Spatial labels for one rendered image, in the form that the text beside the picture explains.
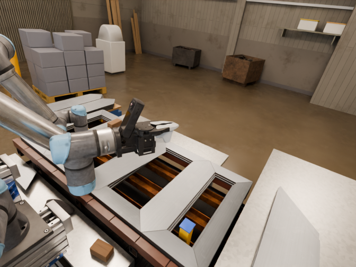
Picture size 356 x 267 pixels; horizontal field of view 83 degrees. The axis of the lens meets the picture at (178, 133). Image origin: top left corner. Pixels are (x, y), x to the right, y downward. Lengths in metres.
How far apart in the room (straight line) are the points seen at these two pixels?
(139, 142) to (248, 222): 0.60
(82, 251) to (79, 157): 0.78
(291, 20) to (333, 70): 2.10
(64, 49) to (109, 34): 2.16
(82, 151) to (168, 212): 0.72
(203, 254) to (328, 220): 0.58
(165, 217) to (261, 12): 7.55
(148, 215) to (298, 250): 0.67
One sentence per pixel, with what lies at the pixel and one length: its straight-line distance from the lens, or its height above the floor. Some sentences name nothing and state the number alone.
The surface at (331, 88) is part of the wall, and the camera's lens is 7.02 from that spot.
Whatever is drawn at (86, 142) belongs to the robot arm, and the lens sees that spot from 0.56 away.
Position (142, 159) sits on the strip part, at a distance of 1.47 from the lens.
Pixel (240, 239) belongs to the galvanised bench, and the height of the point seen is 1.05.
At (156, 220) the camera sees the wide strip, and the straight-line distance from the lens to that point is 1.13.
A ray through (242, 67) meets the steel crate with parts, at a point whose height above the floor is 0.59.
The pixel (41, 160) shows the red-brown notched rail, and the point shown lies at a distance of 1.64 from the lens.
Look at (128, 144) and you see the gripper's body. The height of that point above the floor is 1.42.
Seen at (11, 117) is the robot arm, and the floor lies 1.49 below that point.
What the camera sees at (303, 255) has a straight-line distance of 0.96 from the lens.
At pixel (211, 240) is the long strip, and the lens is 1.11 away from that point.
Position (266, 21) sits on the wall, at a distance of 8.04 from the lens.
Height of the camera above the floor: 1.76
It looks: 30 degrees down
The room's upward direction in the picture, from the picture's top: 8 degrees clockwise
